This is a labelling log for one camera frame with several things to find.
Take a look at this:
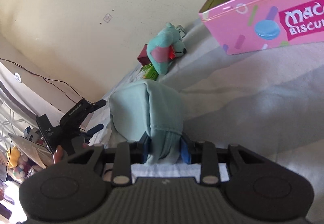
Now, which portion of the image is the teal zipper pencil pouch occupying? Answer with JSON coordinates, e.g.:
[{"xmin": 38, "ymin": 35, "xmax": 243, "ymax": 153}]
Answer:
[{"xmin": 109, "ymin": 80, "xmax": 184, "ymax": 166}]

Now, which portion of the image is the person's left hand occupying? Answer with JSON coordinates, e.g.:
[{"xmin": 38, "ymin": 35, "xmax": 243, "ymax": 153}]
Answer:
[{"xmin": 53, "ymin": 145, "xmax": 68, "ymax": 166}]

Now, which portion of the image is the yellow plush toy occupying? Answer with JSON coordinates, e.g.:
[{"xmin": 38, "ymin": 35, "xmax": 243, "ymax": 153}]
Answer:
[{"xmin": 6, "ymin": 147, "xmax": 21, "ymax": 169}]

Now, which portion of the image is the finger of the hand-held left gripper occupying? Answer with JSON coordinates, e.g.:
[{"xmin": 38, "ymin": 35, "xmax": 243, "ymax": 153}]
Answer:
[
  {"xmin": 86, "ymin": 99, "xmax": 107, "ymax": 113},
  {"xmin": 81, "ymin": 123, "xmax": 104, "ymax": 138}
]

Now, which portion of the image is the pastel fluffy toy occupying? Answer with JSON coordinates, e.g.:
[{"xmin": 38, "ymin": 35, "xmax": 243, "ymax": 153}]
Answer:
[{"xmin": 11, "ymin": 157, "xmax": 33, "ymax": 181}]

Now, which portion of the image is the pink biscuit tin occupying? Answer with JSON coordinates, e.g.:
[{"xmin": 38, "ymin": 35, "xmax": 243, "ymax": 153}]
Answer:
[{"xmin": 198, "ymin": 0, "xmax": 324, "ymax": 56}]

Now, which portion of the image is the patterned frosted window glass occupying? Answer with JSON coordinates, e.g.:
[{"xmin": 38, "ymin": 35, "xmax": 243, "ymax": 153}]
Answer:
[{"xmin": 0, "ymin": 92, "xmax": 36, "ymax": 138}]

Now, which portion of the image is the white window frame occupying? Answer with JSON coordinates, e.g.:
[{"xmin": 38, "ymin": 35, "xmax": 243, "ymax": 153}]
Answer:
[{"xmin": 0, "ymin": 61, "xmax": 64, "ymax": 126}]

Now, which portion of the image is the magenta coin pouch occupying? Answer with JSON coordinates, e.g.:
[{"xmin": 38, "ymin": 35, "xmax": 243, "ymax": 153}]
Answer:
[{"xmin": 137, "ymin": 44, "xmax": 150, "ymax": 66}]

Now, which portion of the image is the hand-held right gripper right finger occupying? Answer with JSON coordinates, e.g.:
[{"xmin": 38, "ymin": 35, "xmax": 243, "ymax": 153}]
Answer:
[{"xmin": 180, "ymin": 137, "xmax": 257, "ymax": 186}]

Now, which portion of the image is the green tissue packet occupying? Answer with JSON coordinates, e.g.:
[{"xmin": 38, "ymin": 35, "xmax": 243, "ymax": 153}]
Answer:
[{"xmin": 138, "ymin": 63, "xmax": 160, "ymax": 81}]

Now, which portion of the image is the teal and pink plush toy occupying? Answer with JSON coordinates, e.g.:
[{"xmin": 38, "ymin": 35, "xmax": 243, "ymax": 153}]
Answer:
[{"xmin": 147, "ymin": 23, "xmax": 188, "ymax": 75}]

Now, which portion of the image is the grey flat board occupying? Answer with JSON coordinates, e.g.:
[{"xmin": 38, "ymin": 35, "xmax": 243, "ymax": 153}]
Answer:
[{"xmin": 7, "ymin": 133, "xmax": 55, "ymax": 169}]

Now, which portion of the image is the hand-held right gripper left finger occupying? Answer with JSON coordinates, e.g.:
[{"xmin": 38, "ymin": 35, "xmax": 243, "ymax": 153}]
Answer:
[{"xmin": 67, "ymin": 135, "xmax": 152, "ymax": 186}]

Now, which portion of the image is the striped bed sheet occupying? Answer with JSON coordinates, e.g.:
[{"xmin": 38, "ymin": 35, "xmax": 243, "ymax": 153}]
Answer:
[{"xmin": 83, "ymin": 18, "xmax": 324, "ymax": 214}]

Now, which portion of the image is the thin red wall cable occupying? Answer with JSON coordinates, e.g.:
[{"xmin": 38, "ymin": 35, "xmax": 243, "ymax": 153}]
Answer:
[{"xmin": 0, "ymin": 58, "xmax": 88, "ymax": 104}]

